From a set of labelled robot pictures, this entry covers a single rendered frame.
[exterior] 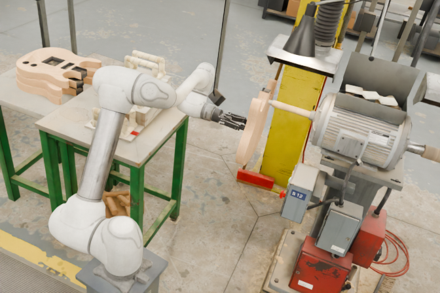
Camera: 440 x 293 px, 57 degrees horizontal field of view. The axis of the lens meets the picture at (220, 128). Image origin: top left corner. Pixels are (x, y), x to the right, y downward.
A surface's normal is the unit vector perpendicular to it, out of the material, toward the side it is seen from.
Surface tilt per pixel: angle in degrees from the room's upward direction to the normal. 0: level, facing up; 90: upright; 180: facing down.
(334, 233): 90
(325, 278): 90
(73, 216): 53
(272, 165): 90
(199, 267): 0
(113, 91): 62
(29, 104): 0
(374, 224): 0
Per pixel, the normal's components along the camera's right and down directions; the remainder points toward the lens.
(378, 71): -0.38, 0.49
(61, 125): 0.13, -0.81
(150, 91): -0.04, 0.01
